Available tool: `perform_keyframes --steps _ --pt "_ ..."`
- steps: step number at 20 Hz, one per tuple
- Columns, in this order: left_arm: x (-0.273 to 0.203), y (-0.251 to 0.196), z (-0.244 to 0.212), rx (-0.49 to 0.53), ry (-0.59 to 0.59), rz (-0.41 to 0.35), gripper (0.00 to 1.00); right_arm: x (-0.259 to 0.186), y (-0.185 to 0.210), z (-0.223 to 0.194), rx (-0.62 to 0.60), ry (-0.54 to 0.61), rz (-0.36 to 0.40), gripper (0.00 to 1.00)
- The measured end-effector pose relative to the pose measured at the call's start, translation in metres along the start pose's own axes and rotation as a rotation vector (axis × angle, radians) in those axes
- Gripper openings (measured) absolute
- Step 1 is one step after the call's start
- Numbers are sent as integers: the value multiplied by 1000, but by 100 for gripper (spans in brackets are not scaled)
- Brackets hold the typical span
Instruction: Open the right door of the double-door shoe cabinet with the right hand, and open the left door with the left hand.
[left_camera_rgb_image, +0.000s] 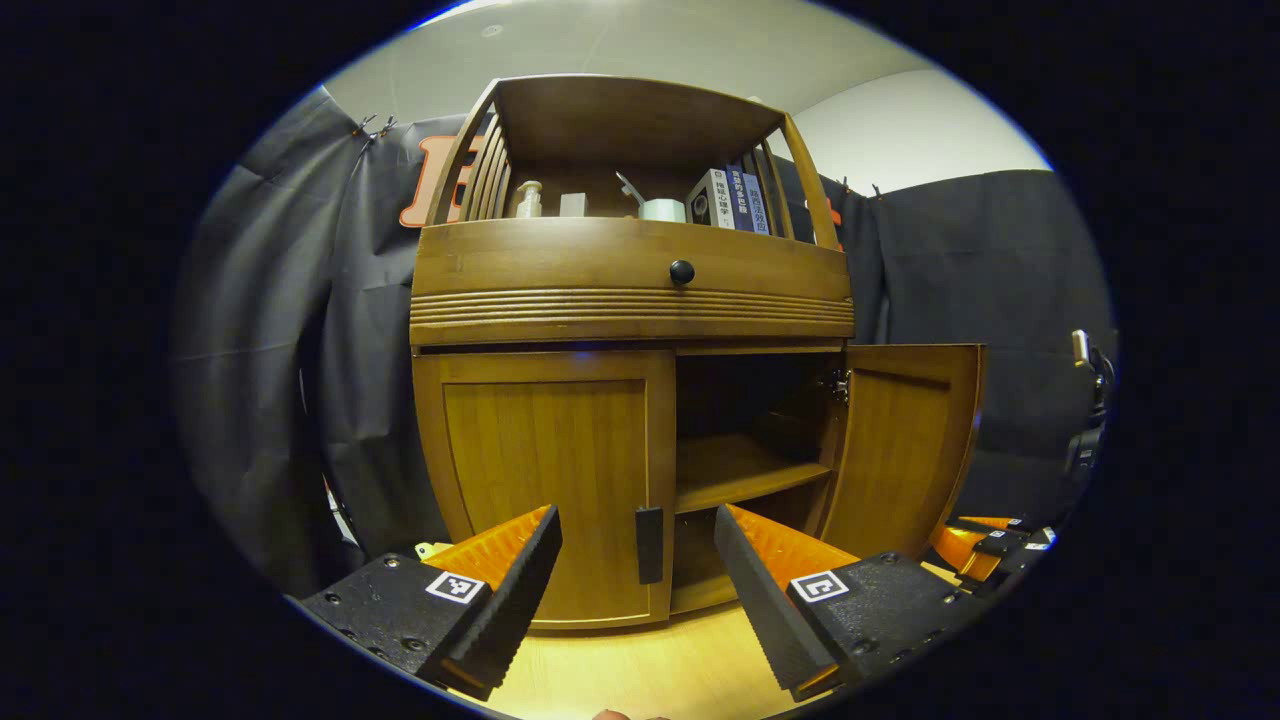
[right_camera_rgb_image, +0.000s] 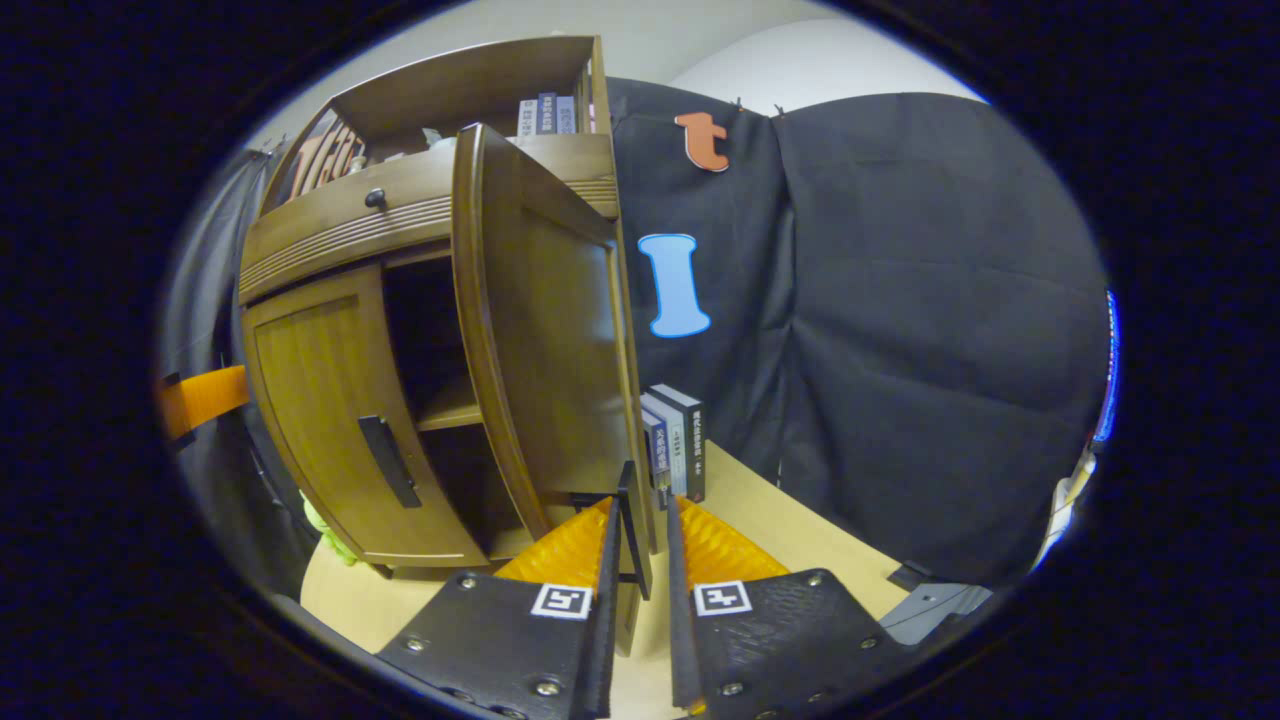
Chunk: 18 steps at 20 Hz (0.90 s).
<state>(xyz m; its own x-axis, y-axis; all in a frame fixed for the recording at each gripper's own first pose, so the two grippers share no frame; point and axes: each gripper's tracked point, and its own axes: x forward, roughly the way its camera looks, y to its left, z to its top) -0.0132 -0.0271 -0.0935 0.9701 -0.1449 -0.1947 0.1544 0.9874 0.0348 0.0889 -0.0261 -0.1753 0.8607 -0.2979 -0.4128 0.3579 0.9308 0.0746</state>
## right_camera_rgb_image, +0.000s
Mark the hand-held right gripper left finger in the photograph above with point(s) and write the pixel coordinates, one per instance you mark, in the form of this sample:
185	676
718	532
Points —
520	640

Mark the light blue book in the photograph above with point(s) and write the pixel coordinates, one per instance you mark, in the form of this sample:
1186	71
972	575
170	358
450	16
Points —
566	115

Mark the grey flat device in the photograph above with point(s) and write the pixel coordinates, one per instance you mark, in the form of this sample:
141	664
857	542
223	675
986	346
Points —
930	605

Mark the wooden double-door shoe cabinet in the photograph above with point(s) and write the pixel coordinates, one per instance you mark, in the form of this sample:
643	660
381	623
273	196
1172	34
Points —
330	240

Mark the wooden shoe cabinet door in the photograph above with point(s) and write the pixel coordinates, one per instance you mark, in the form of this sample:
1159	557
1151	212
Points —
550	350
320	400

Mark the white standing book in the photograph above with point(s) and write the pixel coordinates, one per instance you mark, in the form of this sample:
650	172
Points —
675	445

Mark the blue standing book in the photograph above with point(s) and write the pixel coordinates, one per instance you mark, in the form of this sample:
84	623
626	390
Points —
655	460

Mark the black backdrop cloth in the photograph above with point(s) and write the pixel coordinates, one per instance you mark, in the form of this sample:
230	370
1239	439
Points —
900	350

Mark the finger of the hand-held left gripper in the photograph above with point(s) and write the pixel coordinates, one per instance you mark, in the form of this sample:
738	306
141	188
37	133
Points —
210	398

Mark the wooden cabinet drawer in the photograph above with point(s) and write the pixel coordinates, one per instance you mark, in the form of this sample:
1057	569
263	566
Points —
320	225

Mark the wooden inner cabinet shelf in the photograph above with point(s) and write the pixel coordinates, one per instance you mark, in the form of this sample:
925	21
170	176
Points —
455	405

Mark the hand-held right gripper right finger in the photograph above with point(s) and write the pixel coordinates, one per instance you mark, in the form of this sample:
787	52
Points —
770	640

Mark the pale white cup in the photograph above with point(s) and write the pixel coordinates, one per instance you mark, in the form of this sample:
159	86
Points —
440	140

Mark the black round drawer knob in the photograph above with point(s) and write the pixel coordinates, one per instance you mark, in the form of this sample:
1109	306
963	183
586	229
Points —
375	198

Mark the dark grey standing book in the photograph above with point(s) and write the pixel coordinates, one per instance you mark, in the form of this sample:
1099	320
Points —
695	440

